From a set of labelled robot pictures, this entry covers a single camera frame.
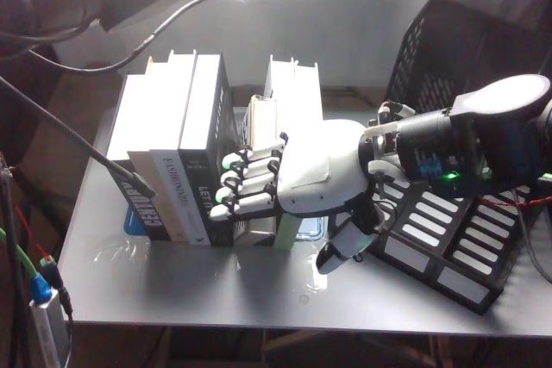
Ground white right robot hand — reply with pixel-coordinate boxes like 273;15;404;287
208;119;388;277

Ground checkerboard cover book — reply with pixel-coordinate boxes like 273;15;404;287
232;94;279;247

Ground clear tape patch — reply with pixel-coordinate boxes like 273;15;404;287
88;237;150;266
292;250;342;296

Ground black Let It Be book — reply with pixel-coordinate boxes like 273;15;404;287
178;53;242;247

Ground black plastic mesh basket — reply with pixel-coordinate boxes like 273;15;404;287
327;0;552;315

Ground white Fashionpedia book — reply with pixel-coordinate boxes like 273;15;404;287
148;49;212;246

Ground black Century book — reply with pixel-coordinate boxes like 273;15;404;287
105;73;172;242

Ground grey adapter blue plug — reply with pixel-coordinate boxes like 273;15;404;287
28;272;74;368

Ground red cable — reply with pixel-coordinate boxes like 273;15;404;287
478;193;552;210

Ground black cable with plug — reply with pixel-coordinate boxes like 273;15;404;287
0;74;157;199

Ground black camera cable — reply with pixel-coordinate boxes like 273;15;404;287
0;0;223;74

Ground green cable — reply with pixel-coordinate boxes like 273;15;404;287
0;225;44;290

